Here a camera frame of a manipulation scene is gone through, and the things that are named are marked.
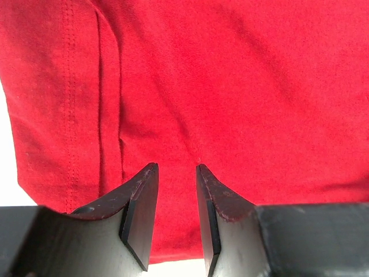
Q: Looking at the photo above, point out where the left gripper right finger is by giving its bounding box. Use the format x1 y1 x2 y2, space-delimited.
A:
196 164 276 276

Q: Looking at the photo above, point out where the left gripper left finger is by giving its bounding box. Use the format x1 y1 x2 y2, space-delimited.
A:
8 163 159 276

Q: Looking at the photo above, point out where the red t shirt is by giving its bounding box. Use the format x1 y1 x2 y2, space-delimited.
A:
1 1 368 263

